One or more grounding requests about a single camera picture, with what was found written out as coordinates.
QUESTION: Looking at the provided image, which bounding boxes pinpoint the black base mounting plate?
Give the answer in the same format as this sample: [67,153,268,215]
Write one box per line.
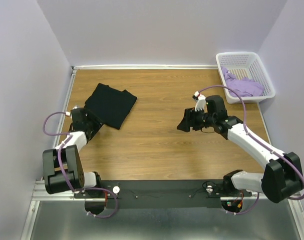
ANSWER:
[74,179,251,215]

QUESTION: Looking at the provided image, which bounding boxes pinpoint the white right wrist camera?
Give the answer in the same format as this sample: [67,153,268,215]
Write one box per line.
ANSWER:
[192,91,206,112]

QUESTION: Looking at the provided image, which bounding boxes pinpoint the purple t shirt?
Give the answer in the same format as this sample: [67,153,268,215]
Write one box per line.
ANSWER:
[221,66,264,97]

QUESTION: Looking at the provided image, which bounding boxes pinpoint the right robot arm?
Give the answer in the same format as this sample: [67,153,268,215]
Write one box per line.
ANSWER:
[177,92,304,203]

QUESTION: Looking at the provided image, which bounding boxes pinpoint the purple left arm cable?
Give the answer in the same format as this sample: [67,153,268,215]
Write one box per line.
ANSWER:
[43,111,119,219]

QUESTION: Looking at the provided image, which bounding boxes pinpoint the white plastic laundry basket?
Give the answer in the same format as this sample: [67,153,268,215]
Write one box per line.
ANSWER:
[216,51,275,103]

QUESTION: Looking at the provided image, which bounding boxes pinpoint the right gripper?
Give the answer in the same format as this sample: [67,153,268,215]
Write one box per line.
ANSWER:
[176,106,215,132]

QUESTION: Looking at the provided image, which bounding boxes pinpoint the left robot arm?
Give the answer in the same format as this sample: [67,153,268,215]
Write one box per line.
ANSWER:
[42,107,103,198]

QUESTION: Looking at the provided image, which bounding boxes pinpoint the black t shirt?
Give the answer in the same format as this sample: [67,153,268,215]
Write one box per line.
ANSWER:
[84,83,137,130]

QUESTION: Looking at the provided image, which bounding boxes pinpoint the aluminium table frame rail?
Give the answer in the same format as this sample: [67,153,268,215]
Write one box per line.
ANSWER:
[22,69,301,240]

